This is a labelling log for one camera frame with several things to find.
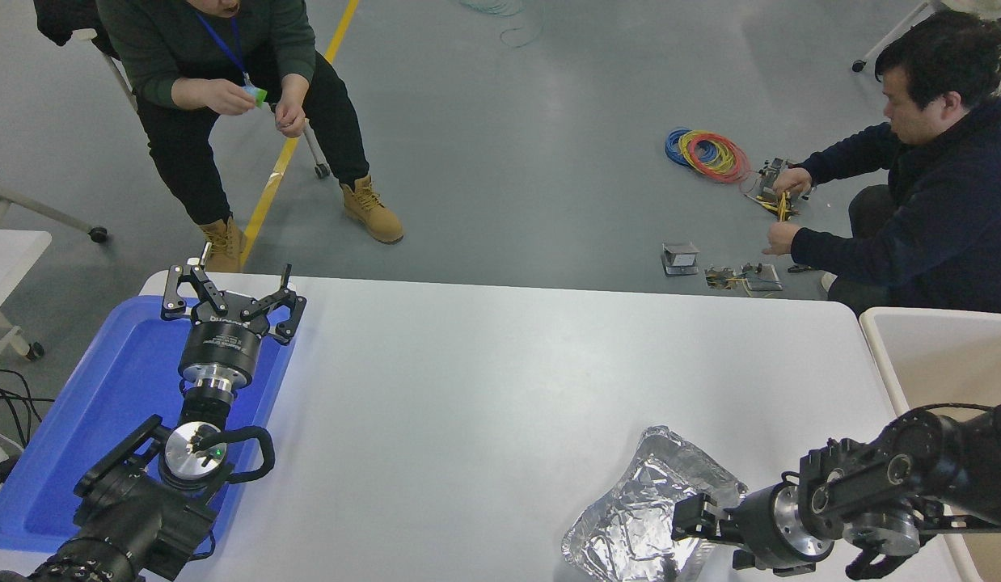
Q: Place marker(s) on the black jacket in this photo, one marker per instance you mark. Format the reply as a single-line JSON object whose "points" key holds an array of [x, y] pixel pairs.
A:
{"points": [[68, 20]]}

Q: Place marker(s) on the small green object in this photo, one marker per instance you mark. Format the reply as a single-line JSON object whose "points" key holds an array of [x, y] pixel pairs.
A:
{"points": [[259, 97]]}

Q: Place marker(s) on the blue plastic tray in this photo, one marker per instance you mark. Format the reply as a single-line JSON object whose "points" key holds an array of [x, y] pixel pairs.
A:
{"points": [[104, 388]]}

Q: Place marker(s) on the grey metal plate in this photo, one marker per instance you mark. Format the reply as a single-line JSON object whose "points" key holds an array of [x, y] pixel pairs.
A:
{"points": [[763, 278]]}

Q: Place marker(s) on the large pale bin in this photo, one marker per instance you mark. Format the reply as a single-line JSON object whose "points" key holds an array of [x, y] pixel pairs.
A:
{"points": [[937, 356]]}

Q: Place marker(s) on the person's left forearm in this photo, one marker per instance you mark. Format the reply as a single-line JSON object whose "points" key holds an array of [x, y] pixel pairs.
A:
{"points": [[297, 81], [840, 250]]}

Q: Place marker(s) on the grey wheeled base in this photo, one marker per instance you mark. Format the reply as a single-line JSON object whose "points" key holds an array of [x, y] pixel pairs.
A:
{"points": [[40, 210]]}

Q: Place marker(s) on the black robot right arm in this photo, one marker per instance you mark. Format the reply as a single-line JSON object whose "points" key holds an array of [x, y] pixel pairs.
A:
{"points": [[937, 469]]}

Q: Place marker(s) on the small open metal box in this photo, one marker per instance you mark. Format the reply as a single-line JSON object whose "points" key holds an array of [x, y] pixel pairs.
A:
{"points": [[680, 259]]}

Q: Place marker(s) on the crinkled foil plate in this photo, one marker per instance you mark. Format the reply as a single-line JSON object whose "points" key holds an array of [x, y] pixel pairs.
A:
{"points": [[630, 525]]}

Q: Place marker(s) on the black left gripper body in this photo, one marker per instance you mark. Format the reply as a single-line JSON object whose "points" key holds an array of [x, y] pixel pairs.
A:
{"points": [[221, 343]]}

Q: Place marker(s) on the black plug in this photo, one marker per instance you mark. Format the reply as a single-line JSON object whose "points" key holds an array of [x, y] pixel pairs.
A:
{"points": [[7, 469]]}

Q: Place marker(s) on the person's right forearm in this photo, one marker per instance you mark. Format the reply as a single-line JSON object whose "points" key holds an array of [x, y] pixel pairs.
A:
{"points": [[848, 158], [189, 93]]}

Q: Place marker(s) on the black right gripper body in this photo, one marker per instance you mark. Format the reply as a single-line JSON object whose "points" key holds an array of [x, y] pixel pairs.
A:
{"points": [[755, 525]]}

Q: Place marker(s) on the person's left hand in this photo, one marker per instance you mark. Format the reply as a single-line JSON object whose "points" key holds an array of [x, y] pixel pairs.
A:
{"points": [[783, 240], [290, 117]]}

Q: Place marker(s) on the person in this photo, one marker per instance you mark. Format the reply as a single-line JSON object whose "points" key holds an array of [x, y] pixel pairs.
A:
{"points": [[945, 202], [185, 48]]}

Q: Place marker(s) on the person's right hand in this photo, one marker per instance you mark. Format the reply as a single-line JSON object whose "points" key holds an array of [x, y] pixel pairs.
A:
{"points": [[234, 97], [793, 182]]}

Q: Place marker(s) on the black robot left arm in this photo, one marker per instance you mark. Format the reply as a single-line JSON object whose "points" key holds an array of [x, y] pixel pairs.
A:
{"points": [[128, 517]]}

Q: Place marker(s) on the small white table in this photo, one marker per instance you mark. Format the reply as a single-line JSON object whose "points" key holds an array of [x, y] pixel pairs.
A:
{"points": [[7, 259]]}

